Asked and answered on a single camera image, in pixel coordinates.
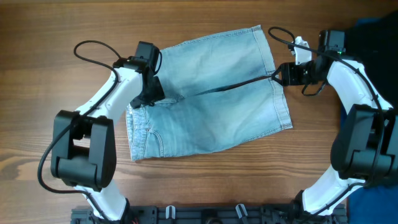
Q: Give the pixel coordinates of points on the white rail clip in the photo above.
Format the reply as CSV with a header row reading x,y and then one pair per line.
x,y
242,213
170,212

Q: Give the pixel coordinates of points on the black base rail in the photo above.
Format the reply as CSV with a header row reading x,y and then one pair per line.
x,y
266,214

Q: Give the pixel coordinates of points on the left white rail clip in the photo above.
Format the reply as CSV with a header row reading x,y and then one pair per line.
x,y
170,212

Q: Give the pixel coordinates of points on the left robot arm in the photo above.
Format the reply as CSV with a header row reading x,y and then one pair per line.
x,y
81,159

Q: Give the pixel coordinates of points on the black garment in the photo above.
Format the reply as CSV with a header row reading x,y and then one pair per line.
x,y
374,43

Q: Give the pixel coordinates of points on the right white rail clip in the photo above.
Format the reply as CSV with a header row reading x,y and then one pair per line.
x,y
242,213

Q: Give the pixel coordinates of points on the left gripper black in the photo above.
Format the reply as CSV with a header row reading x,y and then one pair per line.
x,y
158,95

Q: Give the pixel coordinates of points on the dark blue garment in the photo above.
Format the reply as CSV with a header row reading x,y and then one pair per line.
x,y
374,205

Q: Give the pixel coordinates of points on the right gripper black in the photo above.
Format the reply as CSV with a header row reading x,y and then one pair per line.
x,y
288,76

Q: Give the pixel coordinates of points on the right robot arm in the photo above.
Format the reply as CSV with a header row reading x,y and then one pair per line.
x,y
364,153

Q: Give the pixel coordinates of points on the light blue denim shorts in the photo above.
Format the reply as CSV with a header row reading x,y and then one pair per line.
x,y
218,94

